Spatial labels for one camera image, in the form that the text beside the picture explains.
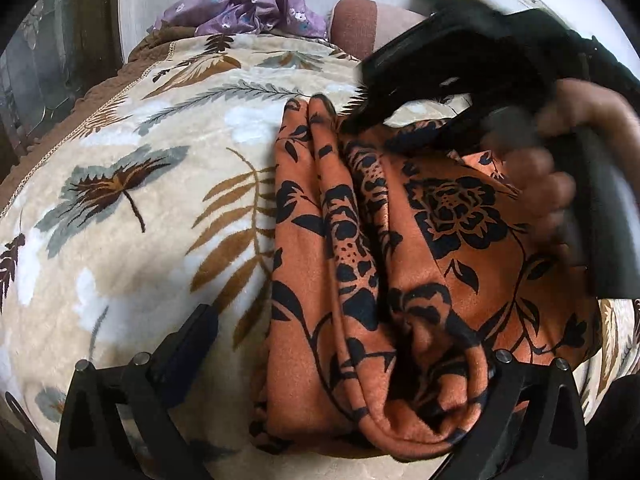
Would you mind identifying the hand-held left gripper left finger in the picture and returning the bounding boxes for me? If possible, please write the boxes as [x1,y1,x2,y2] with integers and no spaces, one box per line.
[55,302,221,480]

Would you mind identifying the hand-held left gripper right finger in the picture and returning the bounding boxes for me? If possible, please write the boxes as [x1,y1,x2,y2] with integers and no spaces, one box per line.
[440,347,589,480]

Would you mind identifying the beige leaf print blanket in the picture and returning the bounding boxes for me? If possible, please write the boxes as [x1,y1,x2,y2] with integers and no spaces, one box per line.
[0,27,640,480]

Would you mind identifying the purple floral cloth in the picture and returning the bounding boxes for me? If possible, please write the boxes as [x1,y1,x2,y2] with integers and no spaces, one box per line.
[150,0,329,39]

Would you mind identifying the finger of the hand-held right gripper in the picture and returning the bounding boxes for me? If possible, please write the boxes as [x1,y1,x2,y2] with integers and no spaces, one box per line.
[434,106,539,157]
[340,7,557,136]

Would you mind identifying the dark cloth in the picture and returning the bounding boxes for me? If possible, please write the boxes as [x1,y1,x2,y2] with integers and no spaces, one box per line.
[584,374,640,480]

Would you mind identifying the glass window with frame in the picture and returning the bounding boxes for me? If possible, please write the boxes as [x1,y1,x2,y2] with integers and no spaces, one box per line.
[0,0,121,161]

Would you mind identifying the person's right hand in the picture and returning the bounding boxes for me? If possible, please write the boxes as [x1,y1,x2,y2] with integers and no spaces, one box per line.
[502,79,640,266]

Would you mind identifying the pink brown bolster pillow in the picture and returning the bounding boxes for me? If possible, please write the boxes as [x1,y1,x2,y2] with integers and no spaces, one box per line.
[330,0,431,62]

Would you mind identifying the orange black floral garment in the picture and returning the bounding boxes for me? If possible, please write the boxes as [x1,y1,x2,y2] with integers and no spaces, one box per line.
[247,95,601,461]

